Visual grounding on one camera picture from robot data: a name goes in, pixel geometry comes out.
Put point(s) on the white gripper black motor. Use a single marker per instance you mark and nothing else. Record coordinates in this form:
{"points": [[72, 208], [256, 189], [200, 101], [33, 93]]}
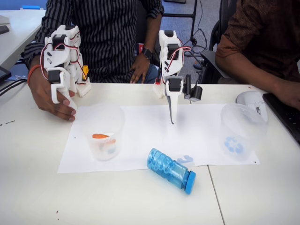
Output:
{"points": [[173, 99]]}

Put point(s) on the blue plastic bottle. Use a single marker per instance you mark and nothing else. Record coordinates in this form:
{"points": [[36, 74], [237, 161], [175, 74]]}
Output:
{"points": [[168, 168]]}

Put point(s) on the white computer mouse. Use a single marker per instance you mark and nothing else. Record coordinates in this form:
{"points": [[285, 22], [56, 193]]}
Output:
{"points": [[250, 98]]}

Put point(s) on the white leader arm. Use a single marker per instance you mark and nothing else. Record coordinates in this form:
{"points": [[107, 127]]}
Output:
{"points": [[61, 56]]}

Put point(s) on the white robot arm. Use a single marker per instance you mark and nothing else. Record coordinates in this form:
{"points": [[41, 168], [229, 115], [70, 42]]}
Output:
{"points": [[164, 47]]}

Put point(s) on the brown-shirt person's right forearm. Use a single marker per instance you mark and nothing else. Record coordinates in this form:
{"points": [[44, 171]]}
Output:
{"points": [[246, 70]]}

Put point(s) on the striped-shirt person's left forearm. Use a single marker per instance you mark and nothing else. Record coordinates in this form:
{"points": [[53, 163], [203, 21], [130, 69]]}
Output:
{"points": [[150, 30]]}

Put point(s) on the orange carrot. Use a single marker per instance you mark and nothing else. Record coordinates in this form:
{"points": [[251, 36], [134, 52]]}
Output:
{"points": [[99, 136]]}

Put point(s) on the striped-shirt person's left hand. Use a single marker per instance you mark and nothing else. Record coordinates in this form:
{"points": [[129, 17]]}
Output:
{"points": [[139, 68]]}

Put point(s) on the brown-shirt person's right hand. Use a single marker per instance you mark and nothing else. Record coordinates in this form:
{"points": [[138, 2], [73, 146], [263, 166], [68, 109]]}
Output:
{"points": [[288, 93]]}

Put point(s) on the striped-shirt person's right hand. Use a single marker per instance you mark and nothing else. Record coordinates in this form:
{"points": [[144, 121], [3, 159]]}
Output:
{"points": [[44, 96]]}

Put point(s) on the black gripper webcam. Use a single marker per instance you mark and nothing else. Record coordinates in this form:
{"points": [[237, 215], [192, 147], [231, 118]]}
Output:
{"points": [[197, 93]]}

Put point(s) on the white paper sheet blue print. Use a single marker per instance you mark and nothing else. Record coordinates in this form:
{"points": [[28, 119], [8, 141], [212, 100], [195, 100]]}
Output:
{"points": [[199, 131]]}

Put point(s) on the plain white paper sheet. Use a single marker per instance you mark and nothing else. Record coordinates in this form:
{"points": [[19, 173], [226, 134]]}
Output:
{"points": [[140, 140]]}

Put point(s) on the black office chair with armrest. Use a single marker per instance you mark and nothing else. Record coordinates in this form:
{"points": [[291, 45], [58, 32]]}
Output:
{"points": [[211, 68]]}

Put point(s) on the left clear plastic cup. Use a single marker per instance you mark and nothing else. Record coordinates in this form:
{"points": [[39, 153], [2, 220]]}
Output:
{"points": [[117, 131]]}

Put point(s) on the clear plastic cup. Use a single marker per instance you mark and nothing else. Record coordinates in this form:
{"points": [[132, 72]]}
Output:
{"points": [[246, 131], [117, 131]]}

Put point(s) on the black smartwatch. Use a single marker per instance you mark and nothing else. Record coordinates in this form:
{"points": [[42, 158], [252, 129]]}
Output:
{"points": [[147, 52]]}

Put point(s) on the red and black box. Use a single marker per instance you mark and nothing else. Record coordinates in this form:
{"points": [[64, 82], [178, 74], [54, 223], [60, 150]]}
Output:
{"points": [[141, 49]]}

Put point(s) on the right clear plastic cup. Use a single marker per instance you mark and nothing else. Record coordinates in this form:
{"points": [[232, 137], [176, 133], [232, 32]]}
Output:
{"points": [[246, 131]]}

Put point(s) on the black wheeled metal rack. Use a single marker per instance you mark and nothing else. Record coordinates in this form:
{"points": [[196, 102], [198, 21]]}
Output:
{"points": [[193, 21]]}

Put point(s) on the yellow clamp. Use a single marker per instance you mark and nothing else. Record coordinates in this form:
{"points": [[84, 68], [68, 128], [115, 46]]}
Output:
{"points": [[85, 72]]}

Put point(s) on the striped-shirt person's torso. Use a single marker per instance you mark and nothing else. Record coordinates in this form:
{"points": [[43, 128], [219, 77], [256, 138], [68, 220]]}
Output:
{"points": [[105, 35]]}

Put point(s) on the black laptop keyboard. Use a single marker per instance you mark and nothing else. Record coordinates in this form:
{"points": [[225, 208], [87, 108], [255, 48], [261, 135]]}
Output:
{"points": [[283, 114]]}

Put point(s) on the person in brown shirt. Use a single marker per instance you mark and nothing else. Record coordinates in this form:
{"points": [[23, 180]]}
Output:
{"points": [[262, 28]]}

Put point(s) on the white side desk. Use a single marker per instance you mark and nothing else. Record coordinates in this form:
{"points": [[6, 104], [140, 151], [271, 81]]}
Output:
{"points": [[21, 35]]}

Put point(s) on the black tablet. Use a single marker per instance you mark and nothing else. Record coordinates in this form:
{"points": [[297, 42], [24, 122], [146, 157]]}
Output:
{"points": [[4, 73]]}

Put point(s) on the flat black device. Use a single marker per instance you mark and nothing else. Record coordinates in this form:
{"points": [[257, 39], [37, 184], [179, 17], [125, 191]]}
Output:
{"points": [[4, 30]]}

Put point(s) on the flat grey device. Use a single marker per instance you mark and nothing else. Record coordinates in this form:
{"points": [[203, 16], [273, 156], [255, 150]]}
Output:
{"points": [[4, 20]]}

